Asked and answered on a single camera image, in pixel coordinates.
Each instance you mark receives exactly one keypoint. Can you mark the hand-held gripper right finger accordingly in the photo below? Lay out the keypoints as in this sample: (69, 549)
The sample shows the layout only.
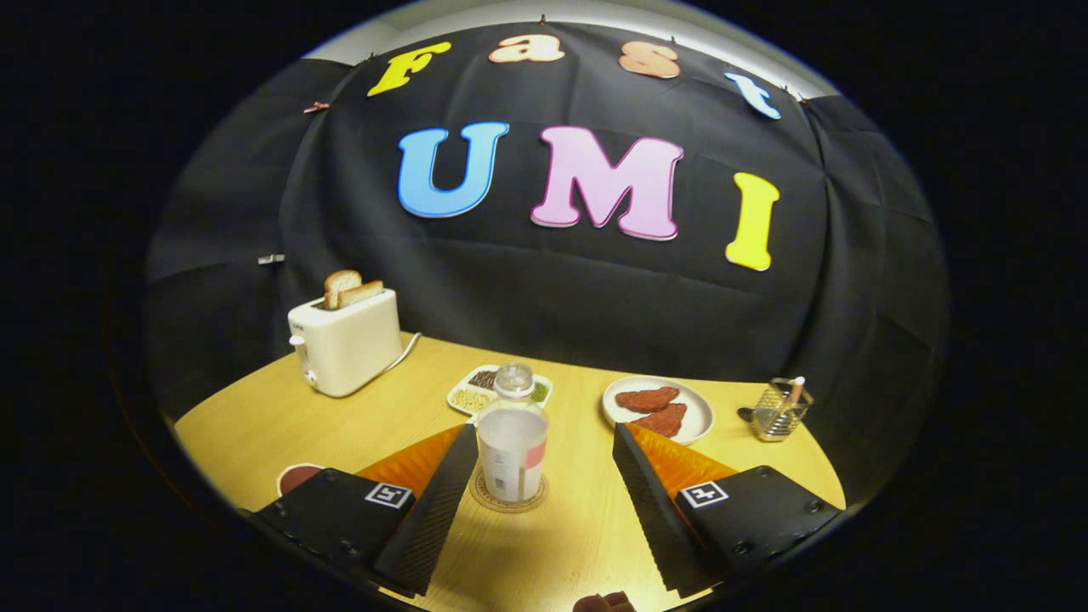
(654, 518)

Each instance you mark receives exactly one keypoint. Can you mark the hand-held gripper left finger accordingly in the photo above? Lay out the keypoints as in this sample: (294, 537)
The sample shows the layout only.
(438, 510)

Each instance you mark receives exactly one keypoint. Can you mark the round wooden coaster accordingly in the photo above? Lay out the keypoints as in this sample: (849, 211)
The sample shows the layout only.
(510, 507)

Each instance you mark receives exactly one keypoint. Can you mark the clear plastic juice bottle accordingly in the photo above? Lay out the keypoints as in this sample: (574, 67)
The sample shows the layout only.
(510, 459)

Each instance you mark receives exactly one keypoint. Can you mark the wooden table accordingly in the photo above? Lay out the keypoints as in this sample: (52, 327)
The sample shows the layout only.
(578, 527)

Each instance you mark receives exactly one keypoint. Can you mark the brown meat piece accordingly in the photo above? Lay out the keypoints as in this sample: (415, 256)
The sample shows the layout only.
(665, 422)
(646, 399)

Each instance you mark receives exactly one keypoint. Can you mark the round white plate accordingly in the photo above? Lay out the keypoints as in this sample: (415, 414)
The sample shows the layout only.
(699, 412)

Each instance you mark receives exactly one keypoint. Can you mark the white divided dish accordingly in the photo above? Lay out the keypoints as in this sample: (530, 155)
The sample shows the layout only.
(467, 398)

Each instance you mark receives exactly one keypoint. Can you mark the cream toaster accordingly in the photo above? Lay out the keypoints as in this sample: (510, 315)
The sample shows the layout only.
(348, 348)

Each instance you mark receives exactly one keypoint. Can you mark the toast slice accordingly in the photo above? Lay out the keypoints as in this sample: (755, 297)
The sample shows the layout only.
(340, 282)
(364, 293)

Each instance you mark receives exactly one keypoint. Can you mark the black backdrop cloth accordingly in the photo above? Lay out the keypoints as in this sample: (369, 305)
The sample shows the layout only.
(552, 289)

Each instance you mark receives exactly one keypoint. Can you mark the small white clip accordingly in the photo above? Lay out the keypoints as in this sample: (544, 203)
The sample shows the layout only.
(271, 258)

